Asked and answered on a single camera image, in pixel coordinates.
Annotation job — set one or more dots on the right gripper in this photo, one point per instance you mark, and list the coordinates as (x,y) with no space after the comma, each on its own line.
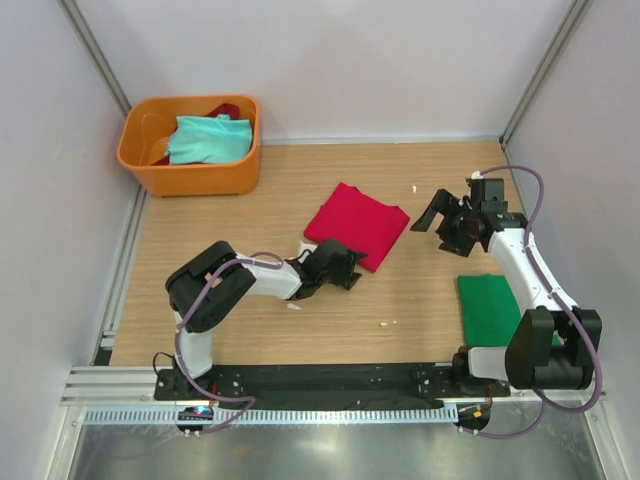
(444,202)

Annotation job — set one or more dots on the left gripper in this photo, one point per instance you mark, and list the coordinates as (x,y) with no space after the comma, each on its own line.
(347,273)

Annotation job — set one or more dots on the red t-shirt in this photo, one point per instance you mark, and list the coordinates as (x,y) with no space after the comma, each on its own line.
(360,222)

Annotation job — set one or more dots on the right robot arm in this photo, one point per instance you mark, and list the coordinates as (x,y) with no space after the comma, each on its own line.
(554,346)

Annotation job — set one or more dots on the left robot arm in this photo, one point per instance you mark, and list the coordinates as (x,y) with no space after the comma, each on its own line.
(206,289)

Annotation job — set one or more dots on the folded green t-shirt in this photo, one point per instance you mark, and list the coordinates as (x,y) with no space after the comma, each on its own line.
(490,313)

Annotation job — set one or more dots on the teal t-shirt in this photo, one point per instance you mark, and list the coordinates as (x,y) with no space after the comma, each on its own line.
(209,140)

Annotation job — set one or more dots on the dark red garment in bin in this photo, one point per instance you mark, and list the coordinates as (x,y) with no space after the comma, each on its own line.
(226,110)

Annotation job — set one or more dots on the orange garment in bin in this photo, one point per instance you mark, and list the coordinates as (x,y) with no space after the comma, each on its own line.
(158,153)

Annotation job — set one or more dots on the orange plastic bin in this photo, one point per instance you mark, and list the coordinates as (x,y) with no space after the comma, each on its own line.
(156,118)

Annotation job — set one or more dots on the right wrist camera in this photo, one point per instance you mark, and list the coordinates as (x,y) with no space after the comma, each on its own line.
(487,195)

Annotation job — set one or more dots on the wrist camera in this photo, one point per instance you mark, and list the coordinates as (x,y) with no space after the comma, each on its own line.
(487,195)
(305,249)

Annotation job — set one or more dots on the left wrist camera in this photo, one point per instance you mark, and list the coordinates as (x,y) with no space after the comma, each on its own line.
(305,249)

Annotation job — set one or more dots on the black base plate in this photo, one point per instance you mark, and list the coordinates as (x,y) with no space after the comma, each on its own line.
(350,387)

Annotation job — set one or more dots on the slotted cable duct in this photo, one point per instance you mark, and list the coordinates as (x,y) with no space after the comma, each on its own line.
(198,416)

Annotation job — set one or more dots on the aluminium frame rail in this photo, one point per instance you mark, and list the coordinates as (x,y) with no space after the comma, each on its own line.
(113,385)

